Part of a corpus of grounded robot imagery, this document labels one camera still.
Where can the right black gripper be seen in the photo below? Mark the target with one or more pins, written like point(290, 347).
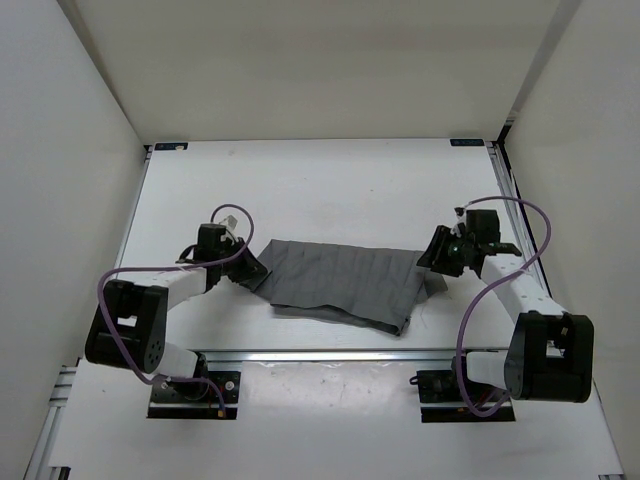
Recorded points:
point(434, 255)

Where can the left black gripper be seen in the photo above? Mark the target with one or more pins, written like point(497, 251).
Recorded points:
point(251, 267)

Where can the grey pleated skirt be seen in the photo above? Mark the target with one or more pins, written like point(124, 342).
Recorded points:
point(376, 288)

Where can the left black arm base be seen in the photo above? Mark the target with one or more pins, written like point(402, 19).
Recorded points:
point(197, 401)

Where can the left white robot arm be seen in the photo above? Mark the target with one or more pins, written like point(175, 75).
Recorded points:
point(129, 326)

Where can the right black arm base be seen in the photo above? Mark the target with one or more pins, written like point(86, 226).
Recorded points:
point(441, 402)

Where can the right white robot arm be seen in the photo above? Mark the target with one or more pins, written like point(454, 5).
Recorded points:
point(550, 354)

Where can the right blue table label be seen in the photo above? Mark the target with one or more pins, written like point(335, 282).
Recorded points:
point(466, 142)

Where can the blue table label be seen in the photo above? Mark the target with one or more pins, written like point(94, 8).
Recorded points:
point(466, 142)
point(171, 146)

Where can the left blue table label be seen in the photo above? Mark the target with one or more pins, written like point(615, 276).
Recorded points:
point(171, 146)

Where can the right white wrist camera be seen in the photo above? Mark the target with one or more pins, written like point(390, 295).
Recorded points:
point(459, 229)

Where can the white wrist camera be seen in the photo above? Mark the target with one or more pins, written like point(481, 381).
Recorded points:
point(230, 223)
point(459, 229)

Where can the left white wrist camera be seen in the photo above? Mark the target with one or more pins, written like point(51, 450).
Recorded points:
point(230, 223)

